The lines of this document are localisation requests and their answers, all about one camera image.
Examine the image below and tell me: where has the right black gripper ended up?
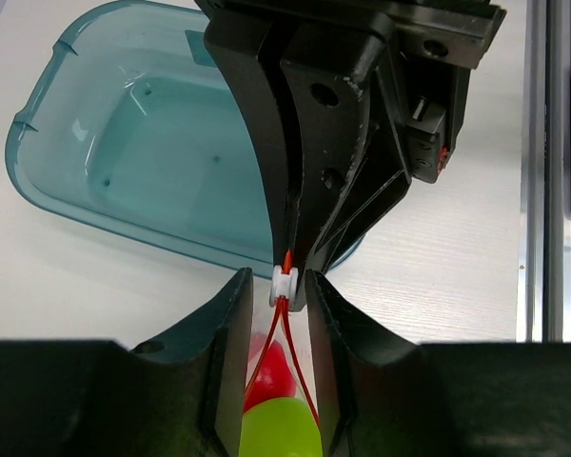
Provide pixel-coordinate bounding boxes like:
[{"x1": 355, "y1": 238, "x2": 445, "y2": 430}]
[{"x1": 189, "y1": 0, "x2": 508, "y2": 310}]

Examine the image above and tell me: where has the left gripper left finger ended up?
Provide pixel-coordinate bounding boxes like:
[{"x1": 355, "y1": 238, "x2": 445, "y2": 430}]
[{"x1": 0, "y1": 268, "x2": 253, "y2": 456}]

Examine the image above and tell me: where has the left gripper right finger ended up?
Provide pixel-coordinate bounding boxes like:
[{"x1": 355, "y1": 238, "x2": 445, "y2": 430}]
[{"x1": 305, "y1": 271, "x2": 571, "y2": 456}]

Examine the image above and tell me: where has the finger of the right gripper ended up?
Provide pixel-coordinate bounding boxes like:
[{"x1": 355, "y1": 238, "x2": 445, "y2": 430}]
[{"x1": 205, "y1": 9, "x2": 300, "y2": 265}]

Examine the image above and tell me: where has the red fruit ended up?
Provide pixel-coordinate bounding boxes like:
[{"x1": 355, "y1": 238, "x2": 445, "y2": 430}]
[{"x1": 244, "y1": 340, "x2": 297, "y2": 412}]

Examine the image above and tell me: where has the clear orange zip top bag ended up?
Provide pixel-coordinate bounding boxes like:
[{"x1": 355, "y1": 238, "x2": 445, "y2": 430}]
[{"x1": 244, "y1": 251, "x2": 320, "y2": 429}]

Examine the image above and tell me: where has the smooth green apple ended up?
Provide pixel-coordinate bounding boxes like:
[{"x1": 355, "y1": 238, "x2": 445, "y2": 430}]
[{"x1": 239, "y1": 397, "x2": 323, "y2": 457}]

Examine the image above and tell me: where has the teal plastic bin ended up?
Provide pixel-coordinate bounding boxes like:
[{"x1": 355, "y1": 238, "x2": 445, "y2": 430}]
[{"x1": 5, "y1": 1, "x2": 273, "y2": 278}]

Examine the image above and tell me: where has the aluminium mounting rail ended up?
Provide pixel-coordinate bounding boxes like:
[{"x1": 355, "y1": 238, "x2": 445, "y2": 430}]
[{"x1": 516, "y1": 1, "x2": 571, "y2": 343}]

